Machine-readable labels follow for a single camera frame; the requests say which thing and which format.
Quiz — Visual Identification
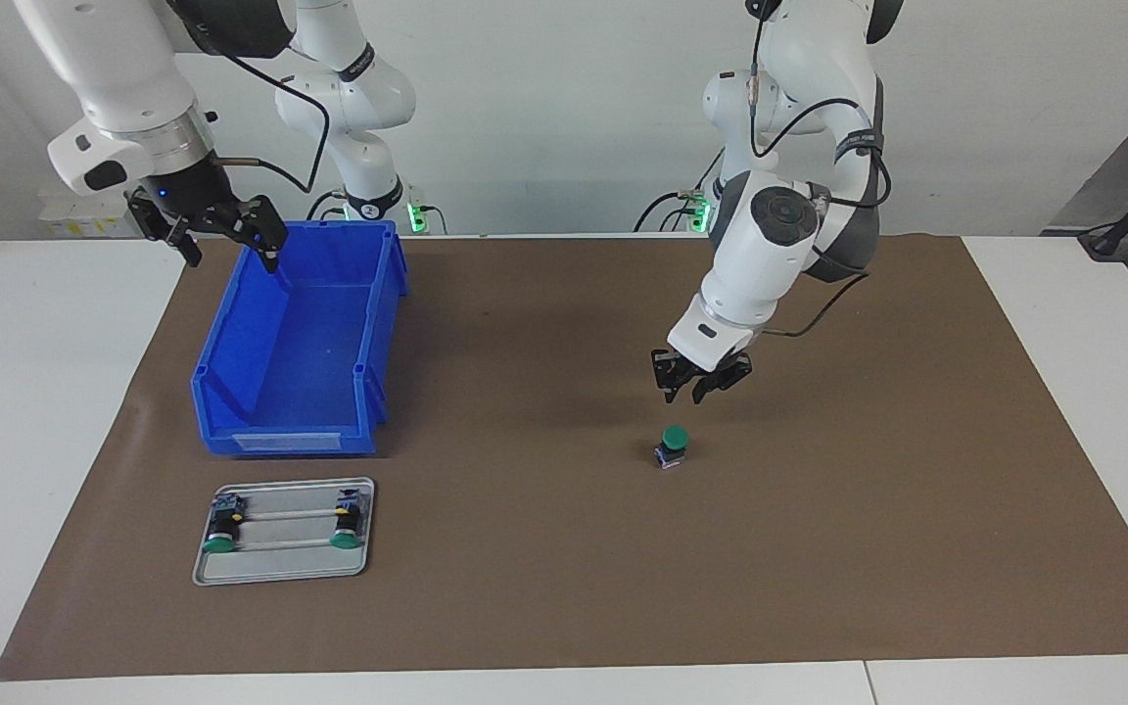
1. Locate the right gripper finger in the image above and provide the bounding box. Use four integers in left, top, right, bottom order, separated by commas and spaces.
126, 196, 203, 268
217, 194, 288, 275

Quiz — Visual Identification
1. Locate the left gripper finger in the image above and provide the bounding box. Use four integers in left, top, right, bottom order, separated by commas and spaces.
650, 350, 698, 405
691, 356, 754, 405

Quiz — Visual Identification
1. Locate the green push button switch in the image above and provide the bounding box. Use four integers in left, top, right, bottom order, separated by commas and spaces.
329, 490, 370, 549
654, 425, 690, 470
202, 493, 247, 555

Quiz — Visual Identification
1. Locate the white cardboard box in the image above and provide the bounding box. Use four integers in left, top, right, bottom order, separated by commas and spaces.
40, 191, 139, 239

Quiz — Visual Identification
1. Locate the blue plastic storage bin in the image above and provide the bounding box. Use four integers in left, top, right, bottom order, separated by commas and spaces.
190, 219, 410, 459

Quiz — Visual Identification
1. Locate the green lit base connector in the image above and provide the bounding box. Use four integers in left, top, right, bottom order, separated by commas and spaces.
679, 186, 714, 234
405, 181, 447, 236

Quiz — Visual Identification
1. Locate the brown table mat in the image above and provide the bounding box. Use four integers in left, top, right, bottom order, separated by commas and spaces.
0, 233, 1128, 682

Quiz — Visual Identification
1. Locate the grey metal tray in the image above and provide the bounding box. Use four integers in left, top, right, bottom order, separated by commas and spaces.
192, 477, 376, 588

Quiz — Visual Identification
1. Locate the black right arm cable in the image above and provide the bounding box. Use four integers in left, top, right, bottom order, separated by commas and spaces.
211, 0, 332, 197

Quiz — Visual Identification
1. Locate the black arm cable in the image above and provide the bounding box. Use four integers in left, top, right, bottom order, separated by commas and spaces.
745, 0, 893, 339
211, 0, 332, 197

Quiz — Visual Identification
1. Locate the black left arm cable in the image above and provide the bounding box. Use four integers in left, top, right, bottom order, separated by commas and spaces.
745, 0, 893, 339

